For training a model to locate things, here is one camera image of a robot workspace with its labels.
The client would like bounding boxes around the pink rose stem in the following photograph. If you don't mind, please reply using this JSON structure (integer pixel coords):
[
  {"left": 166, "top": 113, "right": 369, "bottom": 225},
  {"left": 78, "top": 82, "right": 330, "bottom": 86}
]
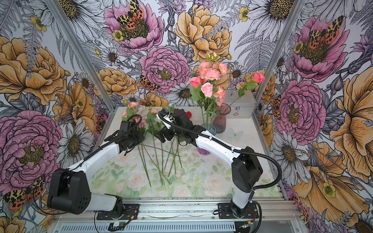
[
  {"left": 201, "top": 82, "right": 214, "bottom": 124},
  {"left": 229, "top": 72, "right": 266, "bottom": 107}
]

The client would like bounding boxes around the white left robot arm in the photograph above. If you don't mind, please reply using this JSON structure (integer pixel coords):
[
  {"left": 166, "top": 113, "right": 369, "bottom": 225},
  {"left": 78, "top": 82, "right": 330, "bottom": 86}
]
[{"left": 47, "top": 119, "right": 144, "bottom": 218}]

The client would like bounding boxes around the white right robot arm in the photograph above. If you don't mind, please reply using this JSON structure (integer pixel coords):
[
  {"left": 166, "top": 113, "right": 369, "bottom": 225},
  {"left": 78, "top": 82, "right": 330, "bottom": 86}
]
[{"left": 157, "top": 109, "right": 263, "bottom": 218}]

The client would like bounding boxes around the pink purple glass vase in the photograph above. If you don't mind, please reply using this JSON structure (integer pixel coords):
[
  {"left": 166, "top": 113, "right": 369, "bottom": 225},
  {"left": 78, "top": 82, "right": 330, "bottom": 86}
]
[{"left": 196, "top": 123, "right": 216, "bottom": 155}]

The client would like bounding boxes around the dark pink glass vase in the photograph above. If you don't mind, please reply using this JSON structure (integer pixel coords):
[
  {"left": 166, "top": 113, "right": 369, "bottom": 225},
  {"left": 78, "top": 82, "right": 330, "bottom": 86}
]
[{"left": 213, "top": 103, "right": 231, "bottom": 134}]

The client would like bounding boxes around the white pink flower stem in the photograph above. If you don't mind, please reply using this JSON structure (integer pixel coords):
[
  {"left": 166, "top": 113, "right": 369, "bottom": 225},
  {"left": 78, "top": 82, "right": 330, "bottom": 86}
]
[{"left": 146, "top": 108, "right": 165, "bottom": 185}]

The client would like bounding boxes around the silver first aid case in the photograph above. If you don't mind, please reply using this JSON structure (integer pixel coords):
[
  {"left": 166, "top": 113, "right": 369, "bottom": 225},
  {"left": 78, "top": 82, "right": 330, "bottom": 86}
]
[{"left": 225, "top": 90, "right": 256, "bottom": 118}]

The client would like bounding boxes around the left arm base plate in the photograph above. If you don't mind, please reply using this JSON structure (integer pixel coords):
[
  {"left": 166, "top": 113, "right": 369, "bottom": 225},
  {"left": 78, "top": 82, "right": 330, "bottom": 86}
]
[{"left": 96, "top": 195, "right": 139, "bottom": 221}]

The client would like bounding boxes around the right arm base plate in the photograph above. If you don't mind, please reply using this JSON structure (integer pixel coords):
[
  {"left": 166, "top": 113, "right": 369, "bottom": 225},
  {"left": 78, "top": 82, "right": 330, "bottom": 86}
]
[{"left": 214, "top": 202, "right": 259, "bottom": 219}]

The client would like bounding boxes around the black corrugated right cable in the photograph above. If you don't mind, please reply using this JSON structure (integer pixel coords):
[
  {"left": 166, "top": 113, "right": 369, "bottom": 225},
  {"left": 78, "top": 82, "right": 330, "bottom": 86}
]
[{"left": 157, "top": 112, "right": 283, "bottom": 191}]

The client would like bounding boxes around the aluminium rail frame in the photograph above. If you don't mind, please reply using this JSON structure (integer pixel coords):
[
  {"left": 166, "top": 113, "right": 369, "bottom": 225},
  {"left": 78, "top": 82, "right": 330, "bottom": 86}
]
[{"left": 50, "top": 199, "right": 307, "bottom": 233}]

